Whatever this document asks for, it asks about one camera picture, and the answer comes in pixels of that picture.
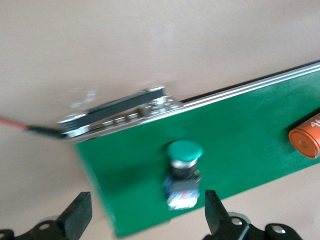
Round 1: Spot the green cap push button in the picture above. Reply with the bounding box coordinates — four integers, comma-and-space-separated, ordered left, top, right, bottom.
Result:
161, 139, 204, 213

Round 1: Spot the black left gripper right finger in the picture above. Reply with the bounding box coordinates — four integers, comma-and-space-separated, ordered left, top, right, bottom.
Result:
202, 189, 301, 240

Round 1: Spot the green belt conveyor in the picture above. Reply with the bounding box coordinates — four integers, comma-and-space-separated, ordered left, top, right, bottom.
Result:
56, 60, 320, 239

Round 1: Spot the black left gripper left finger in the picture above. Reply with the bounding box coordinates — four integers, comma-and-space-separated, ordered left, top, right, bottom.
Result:
0, 191, 93, 240

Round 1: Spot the orange cylinder with white print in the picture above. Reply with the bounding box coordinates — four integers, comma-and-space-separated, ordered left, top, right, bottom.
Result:
287, 111, 320, 160

